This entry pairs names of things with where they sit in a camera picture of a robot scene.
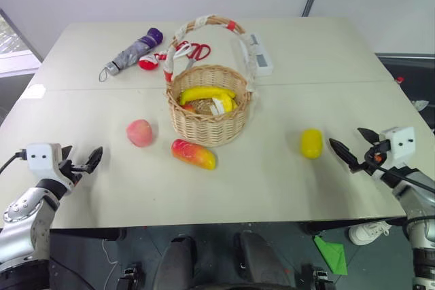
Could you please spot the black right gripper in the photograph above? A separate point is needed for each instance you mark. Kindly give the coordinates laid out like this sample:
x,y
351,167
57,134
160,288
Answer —
x,y
374,159

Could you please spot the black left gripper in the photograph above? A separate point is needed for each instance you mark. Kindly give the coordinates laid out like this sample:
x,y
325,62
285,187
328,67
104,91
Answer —
x,y
71,174

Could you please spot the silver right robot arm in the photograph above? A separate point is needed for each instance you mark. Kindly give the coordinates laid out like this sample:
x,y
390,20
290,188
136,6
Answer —
x,y
415,198

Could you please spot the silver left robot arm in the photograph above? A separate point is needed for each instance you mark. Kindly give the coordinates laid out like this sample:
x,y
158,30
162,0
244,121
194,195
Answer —
x,y
23,208

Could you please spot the red orange plastic toy piece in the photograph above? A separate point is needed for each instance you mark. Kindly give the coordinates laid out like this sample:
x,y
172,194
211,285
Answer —
x,y
189,108

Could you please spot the yellow lemon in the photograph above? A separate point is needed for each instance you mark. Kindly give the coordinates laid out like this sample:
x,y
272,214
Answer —
x,y
311,144

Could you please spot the pink peach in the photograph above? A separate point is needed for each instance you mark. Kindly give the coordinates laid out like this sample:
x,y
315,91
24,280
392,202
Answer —
x,y
139,133

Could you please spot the small red object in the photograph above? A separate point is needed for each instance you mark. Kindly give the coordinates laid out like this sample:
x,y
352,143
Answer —
x,y
400,79

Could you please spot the white sneaker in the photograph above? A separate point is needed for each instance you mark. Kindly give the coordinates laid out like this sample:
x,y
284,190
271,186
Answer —
x,y
367,233

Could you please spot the green folded paper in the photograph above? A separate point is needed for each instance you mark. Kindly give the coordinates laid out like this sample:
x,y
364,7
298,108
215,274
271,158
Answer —
x,y
334,254

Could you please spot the red-yellow mango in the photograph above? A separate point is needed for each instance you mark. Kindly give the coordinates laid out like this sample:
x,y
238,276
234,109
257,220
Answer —
x,y
193,153

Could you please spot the small red white toy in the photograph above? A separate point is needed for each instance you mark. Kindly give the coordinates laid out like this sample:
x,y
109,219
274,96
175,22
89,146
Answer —
x,y
148,62

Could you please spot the folded grey purple umbrella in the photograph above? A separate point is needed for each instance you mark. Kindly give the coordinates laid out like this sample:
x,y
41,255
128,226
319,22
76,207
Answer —
x,y
132,51

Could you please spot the white power strip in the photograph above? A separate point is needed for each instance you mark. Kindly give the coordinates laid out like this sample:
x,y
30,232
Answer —
x,y
260,55

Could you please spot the whole yellow banana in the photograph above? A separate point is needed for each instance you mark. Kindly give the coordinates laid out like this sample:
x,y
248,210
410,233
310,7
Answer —
x,y
200,93

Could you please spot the half-peeled yellow banana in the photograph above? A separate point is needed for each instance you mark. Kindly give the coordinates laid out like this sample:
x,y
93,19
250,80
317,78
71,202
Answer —
x,y
227,103

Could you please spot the dark rounded robot leg shape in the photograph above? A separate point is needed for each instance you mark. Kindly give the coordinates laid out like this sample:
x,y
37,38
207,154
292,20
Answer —
x,y
176,263

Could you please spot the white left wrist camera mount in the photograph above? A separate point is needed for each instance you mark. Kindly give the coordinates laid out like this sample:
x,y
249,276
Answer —
x,y
42,161

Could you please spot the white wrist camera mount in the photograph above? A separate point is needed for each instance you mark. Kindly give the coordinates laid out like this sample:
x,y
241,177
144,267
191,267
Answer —
x,y
401,142
42,161

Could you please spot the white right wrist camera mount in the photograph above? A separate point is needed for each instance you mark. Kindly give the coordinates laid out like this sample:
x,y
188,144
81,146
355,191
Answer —
x,y
401,142

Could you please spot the black table frame beam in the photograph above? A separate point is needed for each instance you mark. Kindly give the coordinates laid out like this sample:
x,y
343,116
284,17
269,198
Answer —
x,y
88,234

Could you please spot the window with grey frame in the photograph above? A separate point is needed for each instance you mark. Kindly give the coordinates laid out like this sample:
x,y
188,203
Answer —
x,y
13,49

